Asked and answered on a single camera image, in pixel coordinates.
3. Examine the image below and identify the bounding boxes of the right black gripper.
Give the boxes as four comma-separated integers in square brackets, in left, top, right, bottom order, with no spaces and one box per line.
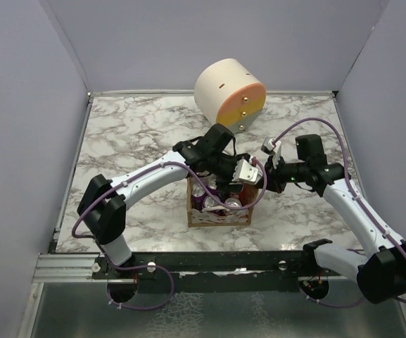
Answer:
[256,152,309,194]

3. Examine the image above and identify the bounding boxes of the red soda can front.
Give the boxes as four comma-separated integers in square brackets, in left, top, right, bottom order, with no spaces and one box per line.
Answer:
[238,184,258,206]

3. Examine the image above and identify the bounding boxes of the red soda can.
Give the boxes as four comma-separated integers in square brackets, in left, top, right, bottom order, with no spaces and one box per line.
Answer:
[224,197,243,211]
[238,184,258,206]

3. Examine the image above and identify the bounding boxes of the purple soda can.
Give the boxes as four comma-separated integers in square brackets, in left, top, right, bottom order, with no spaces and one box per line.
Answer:
[202,196,220,212]
[191,183,206,211]

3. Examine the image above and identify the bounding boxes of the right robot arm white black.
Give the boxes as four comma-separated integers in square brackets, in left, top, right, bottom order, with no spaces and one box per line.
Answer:
[262,134,406,303]

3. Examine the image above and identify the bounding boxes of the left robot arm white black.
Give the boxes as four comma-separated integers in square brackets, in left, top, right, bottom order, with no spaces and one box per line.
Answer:
[77,124,261,278]

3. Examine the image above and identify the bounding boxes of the round pastel drawer cabinet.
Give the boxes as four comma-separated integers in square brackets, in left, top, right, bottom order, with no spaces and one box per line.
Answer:
[194,58,267,133]

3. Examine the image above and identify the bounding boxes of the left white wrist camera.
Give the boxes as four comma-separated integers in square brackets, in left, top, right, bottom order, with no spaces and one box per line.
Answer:
[232,159,262,185]

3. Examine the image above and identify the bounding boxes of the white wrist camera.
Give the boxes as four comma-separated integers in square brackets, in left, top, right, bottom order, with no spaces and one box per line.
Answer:
[260,137,282,169]
[232,159,262,185]

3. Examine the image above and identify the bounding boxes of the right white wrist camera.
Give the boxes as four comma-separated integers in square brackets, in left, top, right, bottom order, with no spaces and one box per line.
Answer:
[260,137,282,169]

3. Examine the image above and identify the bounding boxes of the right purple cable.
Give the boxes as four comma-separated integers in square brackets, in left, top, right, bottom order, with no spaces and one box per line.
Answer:
[272,117,406,308]

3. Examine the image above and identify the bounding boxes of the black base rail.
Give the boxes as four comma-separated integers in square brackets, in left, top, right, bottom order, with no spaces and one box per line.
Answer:
[92,250,333,294]

